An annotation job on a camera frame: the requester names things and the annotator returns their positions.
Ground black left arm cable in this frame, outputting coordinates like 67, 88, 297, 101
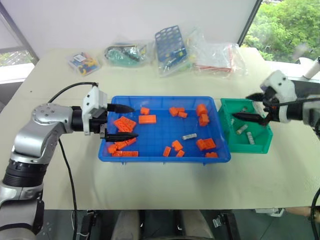
47, 81, 100, 240

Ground blue plastic bin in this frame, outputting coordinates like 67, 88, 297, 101
97, 95, 232, 166

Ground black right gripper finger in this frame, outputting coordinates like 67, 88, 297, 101
245, 92, 264, 102
231, 112, 266, 124

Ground bag of colourful blocks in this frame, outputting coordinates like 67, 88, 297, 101
65, 51, 103, 76

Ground bag with blue perforated board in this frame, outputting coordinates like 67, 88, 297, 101
154, 24, 194, 78

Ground large orange building brick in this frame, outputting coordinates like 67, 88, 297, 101
195, 137, 217, 152
113, 116, 137, 133

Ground grey window frame post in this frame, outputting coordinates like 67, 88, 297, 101
0, 0, 40, 64

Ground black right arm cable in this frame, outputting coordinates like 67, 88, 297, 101
274, 96, 320, 227

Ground green plastic bin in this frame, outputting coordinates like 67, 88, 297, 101
217, 97, 274, 155

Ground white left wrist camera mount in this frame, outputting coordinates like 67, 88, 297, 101
82, 85, 109, 136

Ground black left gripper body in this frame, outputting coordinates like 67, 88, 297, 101
88, 111, 110, 140

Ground bag of green parts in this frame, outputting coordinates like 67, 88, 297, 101
103, 39, 151, 69

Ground white cylinder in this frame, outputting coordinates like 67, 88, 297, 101
301, 56, 320, 81

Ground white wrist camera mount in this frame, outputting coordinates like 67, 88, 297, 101
82, 85, 109, 136
252, 70, 298, 123

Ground black window frame post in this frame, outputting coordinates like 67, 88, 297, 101
237, 0, 263, 46

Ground long orange building brick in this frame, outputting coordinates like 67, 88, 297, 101
111, 150, 139, 158

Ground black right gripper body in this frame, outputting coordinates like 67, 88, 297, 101
259, 86, 280, 127

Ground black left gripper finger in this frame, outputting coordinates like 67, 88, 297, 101
107, 103, 137, 114
104, 132, 140, 144

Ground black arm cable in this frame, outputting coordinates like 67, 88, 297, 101
274, 96, 320, 227
47, 81, 100, 240

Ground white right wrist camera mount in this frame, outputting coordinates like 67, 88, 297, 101
252, 70, 298, 123

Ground clear bag with red trim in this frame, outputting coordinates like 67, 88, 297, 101
191, 41, 249, 79

